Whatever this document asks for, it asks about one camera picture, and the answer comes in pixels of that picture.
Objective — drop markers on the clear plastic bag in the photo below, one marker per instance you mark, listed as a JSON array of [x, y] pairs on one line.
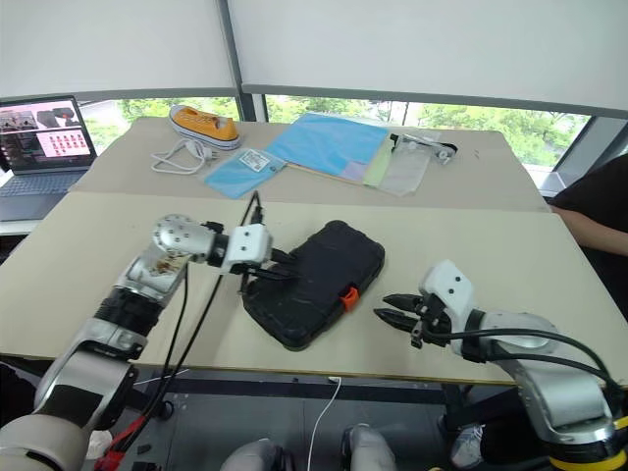
[[404, 174]]

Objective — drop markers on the person in black shirt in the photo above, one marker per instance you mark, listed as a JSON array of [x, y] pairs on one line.
[[598, 196]]

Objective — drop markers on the black silver item in wrap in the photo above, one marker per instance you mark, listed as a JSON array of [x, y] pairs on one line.
[[446, 153]]

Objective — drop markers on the grey rounded robot knee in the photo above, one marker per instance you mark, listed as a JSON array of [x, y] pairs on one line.
[[255, 456], [370, 449]]

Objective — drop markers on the white roller blind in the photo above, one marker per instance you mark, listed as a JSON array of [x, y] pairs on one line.
[[113, 44], [432, 44]]

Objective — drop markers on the grey shoe on floor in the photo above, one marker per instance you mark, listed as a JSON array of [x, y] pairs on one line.
[[468, 444]]

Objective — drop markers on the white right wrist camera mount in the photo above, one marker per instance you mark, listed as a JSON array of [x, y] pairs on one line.
[[451, 287]]

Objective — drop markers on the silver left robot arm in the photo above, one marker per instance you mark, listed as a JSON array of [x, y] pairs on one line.
[[83, 363]]

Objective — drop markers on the pale purple sheet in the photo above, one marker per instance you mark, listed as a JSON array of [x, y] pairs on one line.
[[354, 172]]

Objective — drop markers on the open laptop computer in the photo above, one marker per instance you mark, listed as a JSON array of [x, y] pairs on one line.
[[44, 132]]

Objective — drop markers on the blue cloth pouch with label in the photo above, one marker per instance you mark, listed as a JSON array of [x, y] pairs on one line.
[[235, 176]]

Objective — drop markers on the bare person forearm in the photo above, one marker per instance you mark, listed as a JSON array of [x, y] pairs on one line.
[[598, 230]]

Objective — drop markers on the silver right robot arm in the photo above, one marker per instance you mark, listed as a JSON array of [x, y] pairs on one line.
[[554, 387]]

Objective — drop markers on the grey window post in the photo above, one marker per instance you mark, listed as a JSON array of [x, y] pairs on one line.
[[247, 105]]

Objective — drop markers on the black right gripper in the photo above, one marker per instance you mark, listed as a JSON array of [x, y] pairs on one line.
[[434, 326]]

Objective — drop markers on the black plastic tool case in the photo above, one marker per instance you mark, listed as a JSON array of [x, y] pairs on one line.
[[324, 275]]

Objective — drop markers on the black table frame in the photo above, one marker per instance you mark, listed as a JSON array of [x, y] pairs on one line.
[[294, 390]]

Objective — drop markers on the person leg in black trousers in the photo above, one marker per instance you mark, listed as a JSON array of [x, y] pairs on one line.
[[15, 392]]

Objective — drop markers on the pale green sheet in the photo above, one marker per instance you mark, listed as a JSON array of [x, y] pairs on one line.
[[379, 169]]

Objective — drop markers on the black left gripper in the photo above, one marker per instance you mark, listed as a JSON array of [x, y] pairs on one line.
[[262, 269]]

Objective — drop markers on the blue plastic folder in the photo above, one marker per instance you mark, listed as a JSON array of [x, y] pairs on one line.
[[329, 140]]

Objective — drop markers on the orange canvas sneaker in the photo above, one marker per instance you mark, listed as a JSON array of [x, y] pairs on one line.
[[203, 125]]

